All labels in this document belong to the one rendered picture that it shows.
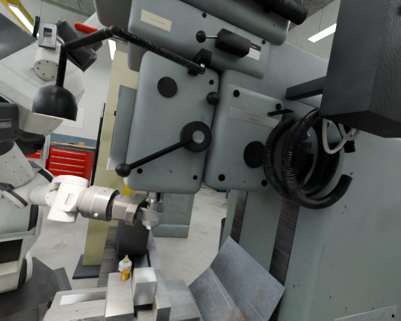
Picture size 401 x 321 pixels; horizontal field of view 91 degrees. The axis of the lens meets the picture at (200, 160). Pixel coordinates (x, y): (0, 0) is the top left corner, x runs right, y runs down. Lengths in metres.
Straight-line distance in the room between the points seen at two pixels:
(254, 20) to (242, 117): 0.22
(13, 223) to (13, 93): 0.58
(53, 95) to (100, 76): 9.48
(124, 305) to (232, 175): 0.39
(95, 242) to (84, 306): 1.90
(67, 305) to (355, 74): 0.75
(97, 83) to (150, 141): 9.46
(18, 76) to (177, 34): 0.48
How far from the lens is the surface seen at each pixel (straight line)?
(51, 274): 1.59
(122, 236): 0.94
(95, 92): 9.81
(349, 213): 0.64
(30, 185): 0.86
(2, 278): 1.35
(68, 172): 5.22
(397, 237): 0.86
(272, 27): 0.60
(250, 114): 0.52
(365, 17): 0.43
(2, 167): 0.79
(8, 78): 0.77
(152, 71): 0.47
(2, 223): 1.14
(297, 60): 0.66
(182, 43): 0.48
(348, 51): 0.42
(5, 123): 0.71
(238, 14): 0.56
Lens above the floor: 1.42
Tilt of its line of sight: 2 degrees down
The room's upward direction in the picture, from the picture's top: 10 degrees clockwise
